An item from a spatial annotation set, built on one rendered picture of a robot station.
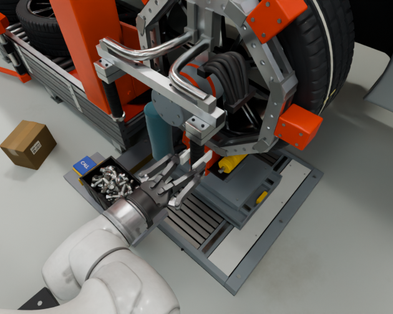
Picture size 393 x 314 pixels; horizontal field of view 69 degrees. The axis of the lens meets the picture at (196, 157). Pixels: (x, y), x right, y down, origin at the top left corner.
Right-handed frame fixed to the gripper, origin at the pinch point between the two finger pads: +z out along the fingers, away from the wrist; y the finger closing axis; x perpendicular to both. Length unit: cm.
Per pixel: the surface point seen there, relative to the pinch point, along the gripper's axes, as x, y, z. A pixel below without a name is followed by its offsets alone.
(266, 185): -67, 5, 48
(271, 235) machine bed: -75, 21, 31
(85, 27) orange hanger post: 8, -60, 12
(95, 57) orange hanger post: -3, -60, 12
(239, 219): -69, 5, 25
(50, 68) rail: -44, -131, 18
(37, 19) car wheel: -33, -165, 35
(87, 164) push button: -35, -48, -12
